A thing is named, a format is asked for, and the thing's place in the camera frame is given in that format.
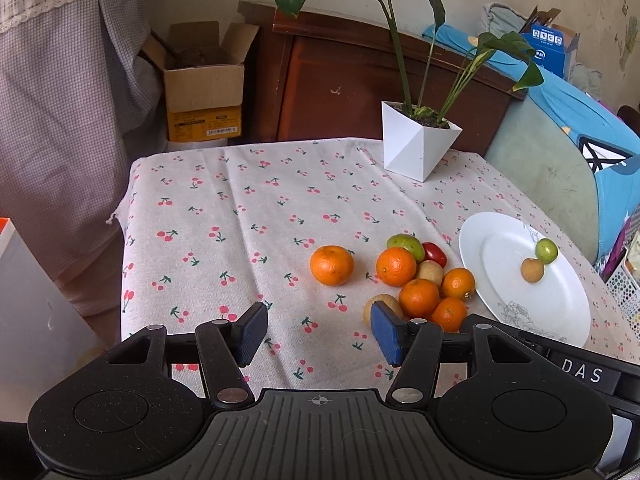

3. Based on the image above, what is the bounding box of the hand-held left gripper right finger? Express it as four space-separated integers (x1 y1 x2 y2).
370 301 542 406

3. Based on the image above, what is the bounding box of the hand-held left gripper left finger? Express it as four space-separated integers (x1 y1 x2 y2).
102 301 269 407

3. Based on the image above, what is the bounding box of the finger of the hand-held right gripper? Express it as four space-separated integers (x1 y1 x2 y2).
462 314 531 343

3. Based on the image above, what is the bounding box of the large brown longan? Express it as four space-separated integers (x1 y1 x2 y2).
363 294 404 326

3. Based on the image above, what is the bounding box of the white round plate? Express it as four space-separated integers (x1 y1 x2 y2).
458 211 592 350

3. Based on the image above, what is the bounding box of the small orange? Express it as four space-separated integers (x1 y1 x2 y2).
441 267 477 302
430 296 468 333

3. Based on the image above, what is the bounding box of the large orange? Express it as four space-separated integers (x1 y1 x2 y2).
310 245 355 287

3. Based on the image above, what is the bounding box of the large green jujube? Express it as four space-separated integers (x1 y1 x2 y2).
386 233 426 264

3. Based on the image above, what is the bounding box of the red cherry tomato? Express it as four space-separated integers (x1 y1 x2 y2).
421 242 448 268

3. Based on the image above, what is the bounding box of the cherry print tablecloth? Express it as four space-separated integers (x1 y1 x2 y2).
106 137 640 396

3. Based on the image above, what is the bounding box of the white perforated basket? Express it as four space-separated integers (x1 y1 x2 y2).
602 240 640 326

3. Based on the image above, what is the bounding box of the white faceted plant pot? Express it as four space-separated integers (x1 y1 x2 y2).
381 101 463 182

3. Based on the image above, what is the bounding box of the white storage box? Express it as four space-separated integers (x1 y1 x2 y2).
0 217 103 421

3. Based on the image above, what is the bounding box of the blue printed cloth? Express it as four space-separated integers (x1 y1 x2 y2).
422 22 640 266

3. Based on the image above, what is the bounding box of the dark wooden chair back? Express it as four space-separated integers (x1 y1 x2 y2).
617 105 640 136

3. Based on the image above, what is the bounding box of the open cardboard box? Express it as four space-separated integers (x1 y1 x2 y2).
140 21 261 143

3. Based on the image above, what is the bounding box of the dark wooden cabinet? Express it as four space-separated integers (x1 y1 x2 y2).
237 0 528 158

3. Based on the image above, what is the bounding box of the blue and white carton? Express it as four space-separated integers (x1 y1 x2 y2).
520 7 581 81

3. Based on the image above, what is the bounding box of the checked grey curtain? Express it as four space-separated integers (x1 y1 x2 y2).
0 0 168 318

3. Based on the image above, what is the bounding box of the grey cloth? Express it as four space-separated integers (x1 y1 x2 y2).
482 2 526 36

